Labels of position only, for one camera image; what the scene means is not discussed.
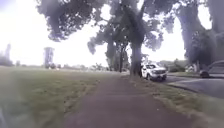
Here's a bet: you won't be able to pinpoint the large thick-trunked tree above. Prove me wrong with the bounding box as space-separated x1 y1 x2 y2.
36 0 178 77

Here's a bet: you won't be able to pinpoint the distant row of trees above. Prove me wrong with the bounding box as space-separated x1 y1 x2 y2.
13 62 111 72

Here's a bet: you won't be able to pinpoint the reddish-brown paved path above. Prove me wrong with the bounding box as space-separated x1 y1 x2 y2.
63 71 195 128

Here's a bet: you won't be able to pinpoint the white car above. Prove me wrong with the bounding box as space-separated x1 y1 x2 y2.
139 63 168 82

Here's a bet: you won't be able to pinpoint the tall tower building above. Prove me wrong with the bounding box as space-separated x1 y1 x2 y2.
43 46 55 69

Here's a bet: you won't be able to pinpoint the wide grass field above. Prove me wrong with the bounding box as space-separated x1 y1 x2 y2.
0 65 123 128

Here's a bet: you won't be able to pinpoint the grass verge strip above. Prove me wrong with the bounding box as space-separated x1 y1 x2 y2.
128 74 224 128

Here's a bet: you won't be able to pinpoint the trees beyond the road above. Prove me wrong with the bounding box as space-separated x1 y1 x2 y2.
173 0 224 73

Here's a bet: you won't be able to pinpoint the grey asphalt road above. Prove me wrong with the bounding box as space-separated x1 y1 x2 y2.
159 74 224 100

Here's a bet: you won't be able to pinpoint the dark car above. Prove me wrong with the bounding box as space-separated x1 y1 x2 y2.
199 59 224 79

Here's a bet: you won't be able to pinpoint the distant tall trees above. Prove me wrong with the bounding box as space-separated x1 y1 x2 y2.
0 43 14 67

